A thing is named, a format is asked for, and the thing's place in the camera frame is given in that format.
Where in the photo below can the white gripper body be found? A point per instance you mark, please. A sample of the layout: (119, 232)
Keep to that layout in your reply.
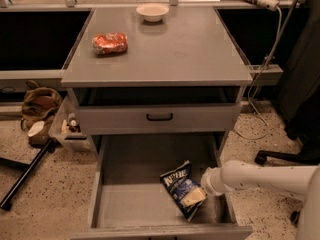
(209, 182)

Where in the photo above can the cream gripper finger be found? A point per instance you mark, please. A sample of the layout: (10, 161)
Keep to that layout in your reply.
(192, 196)

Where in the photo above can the blue Kettle chip bag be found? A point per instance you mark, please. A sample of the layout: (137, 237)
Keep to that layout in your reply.
(176, 180)

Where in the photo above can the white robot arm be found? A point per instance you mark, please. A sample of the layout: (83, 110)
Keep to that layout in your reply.
(299, 182)

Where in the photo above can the open grey middle drawer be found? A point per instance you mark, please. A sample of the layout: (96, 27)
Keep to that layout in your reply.
(130, 203)

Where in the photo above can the closed grey top drawer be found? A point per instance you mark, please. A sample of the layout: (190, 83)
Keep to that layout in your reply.
(96, 120)

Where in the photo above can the grey drawer cabinet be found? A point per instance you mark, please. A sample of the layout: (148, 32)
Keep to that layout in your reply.
(188, 59)

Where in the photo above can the orange snack bag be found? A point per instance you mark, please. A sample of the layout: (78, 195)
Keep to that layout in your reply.
(110, 43)

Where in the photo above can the white ceramic bowl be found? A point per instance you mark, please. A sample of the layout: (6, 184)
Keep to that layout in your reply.
(152, 12)

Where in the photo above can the brown backpack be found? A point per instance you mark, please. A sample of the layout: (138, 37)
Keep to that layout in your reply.
(40, 105)

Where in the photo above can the black metal floor stand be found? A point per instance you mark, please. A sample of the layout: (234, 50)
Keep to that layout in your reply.
(25, 169)

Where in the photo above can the black drawer handle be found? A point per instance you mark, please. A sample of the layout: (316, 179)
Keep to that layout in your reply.
(159, 117)

